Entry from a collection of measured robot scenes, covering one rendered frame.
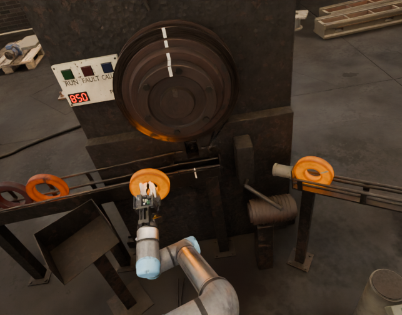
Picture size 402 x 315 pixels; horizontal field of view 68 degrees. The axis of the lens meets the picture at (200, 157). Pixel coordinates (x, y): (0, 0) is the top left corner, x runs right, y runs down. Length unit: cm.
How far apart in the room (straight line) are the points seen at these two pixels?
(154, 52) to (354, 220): 159
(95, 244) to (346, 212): 152
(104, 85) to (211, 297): 91
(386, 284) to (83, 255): 117
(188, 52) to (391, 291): 108
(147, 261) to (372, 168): 188
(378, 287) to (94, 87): 131
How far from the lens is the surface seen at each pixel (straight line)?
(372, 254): 202
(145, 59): 108
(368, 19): 478
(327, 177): 134
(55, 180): 155
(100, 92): 134
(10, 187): 166
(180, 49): 106
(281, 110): 142
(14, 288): 234
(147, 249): 103
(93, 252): 140
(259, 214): 144
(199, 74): 103
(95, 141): 147
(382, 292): 132
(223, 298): 79
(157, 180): 117
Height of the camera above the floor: 165
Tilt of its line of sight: 41 degrees down
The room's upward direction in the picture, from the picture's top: 11 degrees counter-clockwise
